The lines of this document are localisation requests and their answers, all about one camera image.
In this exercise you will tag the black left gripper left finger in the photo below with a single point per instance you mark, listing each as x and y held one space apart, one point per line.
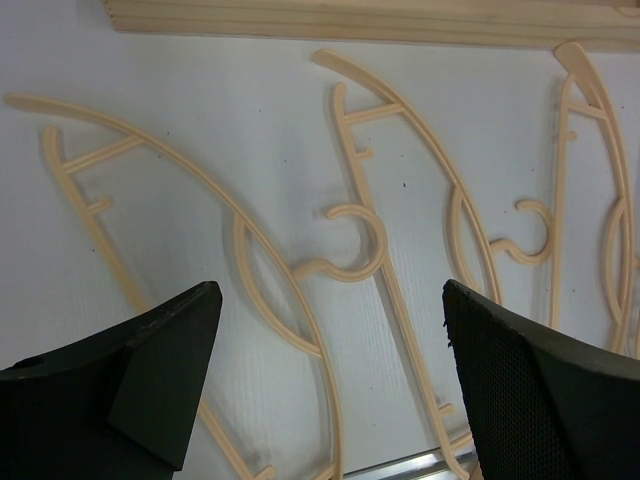
119 404

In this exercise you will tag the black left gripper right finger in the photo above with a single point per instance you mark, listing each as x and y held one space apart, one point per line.
541 404

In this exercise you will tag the wooden hanger rack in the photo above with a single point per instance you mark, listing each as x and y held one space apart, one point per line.
598 25

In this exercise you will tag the aluminium mounting rail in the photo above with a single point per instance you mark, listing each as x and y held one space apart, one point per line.
429 465

